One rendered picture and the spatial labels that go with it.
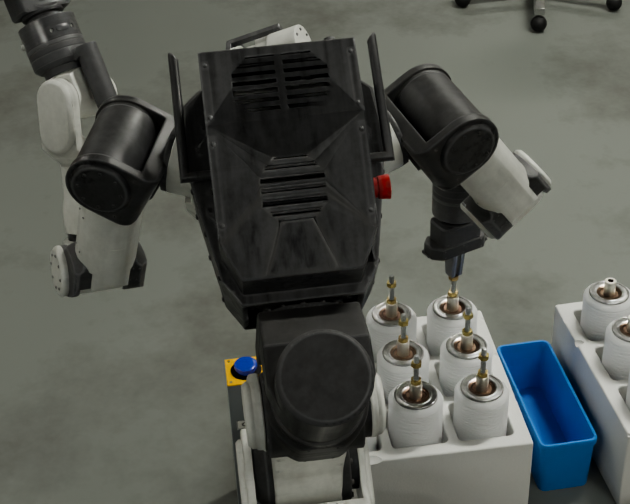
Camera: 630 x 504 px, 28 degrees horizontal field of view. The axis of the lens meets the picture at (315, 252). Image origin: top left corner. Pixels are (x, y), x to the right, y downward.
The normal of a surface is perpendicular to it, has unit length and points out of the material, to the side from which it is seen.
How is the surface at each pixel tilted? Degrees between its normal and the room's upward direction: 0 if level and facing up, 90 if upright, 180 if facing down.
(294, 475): 116
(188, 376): 0
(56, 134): 71
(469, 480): 90
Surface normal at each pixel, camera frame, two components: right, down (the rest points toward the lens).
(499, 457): 0.13, 0.56
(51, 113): -0.47, 0.22
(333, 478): 0.14, 0.73
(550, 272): -0.04, -0.82
